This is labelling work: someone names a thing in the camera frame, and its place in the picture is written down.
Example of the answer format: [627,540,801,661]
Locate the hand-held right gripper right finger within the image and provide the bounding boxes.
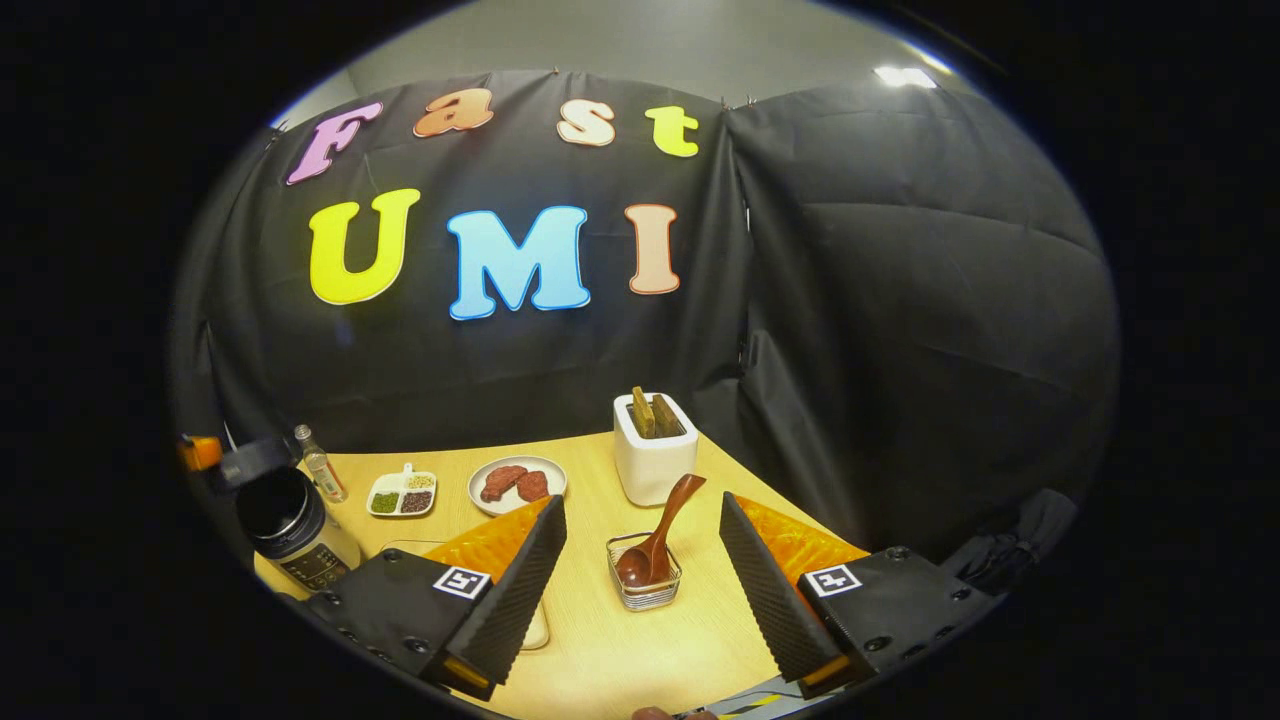
[718,490,1001,701]

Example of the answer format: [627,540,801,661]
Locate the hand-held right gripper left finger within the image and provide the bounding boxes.
[305,495,568,701]

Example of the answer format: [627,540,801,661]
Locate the clear tray of rice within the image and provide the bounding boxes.
[378,540,552,652]

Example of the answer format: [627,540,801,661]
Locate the grey and white rice cooker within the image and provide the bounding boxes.
[235,465,363,593]

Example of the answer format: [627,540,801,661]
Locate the brown wooden spoon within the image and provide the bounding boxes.
[615,473,707,589]

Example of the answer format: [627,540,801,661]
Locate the metal wire chopstick holder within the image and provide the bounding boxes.
[606,532,683,612]

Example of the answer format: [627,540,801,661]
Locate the small clear glass bottle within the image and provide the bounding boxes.
[293,424,349,504]

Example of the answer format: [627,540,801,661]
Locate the white round plate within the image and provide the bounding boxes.
[467,456,568,517]

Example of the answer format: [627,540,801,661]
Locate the white divided bean dish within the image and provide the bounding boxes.
[366,463,438,518]

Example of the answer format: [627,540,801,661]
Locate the white toaster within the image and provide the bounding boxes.
[613,392,700,508]

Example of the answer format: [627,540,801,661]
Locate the black backdrop cloth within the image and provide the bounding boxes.
[170,70,1121,591]

